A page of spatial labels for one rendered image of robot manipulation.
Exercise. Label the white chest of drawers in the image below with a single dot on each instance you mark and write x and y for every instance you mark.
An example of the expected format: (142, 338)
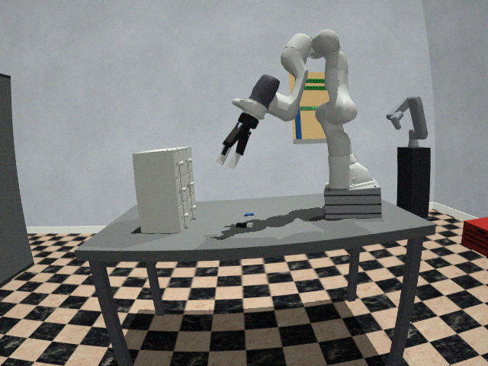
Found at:
(156, 192)

